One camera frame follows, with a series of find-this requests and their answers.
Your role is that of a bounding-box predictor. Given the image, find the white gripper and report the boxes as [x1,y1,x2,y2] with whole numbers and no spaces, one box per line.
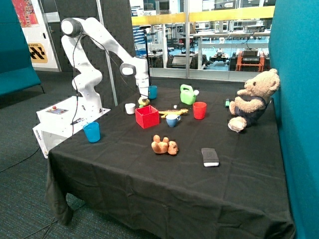
[135,76,149,103]

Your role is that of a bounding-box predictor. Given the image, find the yellow tennis ball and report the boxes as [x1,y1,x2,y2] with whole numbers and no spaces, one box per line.
[138,97,150,107]

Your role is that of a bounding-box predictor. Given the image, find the yellow toy lizard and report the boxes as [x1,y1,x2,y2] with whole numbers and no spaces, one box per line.
[159,108,189,119]

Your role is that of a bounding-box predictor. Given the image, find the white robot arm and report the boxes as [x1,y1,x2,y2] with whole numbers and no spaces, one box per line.
[61,17,150,113]

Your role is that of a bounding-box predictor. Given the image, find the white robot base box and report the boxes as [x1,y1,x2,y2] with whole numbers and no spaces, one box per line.
[33,96,110,158]

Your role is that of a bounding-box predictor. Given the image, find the red square pot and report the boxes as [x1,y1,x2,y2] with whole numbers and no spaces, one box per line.
[135,105,160,129]

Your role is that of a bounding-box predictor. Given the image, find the blue cup at back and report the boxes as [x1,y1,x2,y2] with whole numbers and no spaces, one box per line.
[149,85,158,100]

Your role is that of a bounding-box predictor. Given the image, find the blue cup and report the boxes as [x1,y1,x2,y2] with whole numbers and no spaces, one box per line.
[83,122,100,143]
[149,85,158,100]

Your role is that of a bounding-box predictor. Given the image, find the white cup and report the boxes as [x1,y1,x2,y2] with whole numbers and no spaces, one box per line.
[125,103,136,115]

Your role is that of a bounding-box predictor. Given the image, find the green watering can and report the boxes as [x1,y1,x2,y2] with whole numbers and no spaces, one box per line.
[180,84,199,105]

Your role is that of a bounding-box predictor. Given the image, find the small orange teddy bear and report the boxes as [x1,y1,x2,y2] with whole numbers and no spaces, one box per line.
[151,135,178,155]

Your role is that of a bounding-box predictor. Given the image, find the red plastic cup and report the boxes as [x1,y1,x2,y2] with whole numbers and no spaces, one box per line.
[193,102,207,120]

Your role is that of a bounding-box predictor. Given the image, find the blue cup at front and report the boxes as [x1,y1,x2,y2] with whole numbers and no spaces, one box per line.
[83,122,100,143]

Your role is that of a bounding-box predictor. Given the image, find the black tablecloth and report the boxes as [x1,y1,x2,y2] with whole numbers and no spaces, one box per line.
[45,92,296,239]

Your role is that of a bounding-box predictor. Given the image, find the black white board eraser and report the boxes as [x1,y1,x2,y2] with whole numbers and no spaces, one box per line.
[201,147,220,167]

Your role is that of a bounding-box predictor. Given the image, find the large beige teddy bear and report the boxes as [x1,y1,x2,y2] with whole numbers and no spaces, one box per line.
[228,69,280,132]

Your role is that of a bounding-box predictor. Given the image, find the teal sofa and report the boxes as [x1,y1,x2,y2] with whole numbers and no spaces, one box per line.
[0,0,41,96]

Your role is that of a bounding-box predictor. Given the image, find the blue mug with handle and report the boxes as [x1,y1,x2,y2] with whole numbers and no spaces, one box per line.
[166,114,181,127]

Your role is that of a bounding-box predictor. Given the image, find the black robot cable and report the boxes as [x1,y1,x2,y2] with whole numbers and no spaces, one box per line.
[71,33,149,136]

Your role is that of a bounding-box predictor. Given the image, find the teal partition wall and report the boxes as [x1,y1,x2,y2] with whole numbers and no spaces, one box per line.
[269,0,319,239]

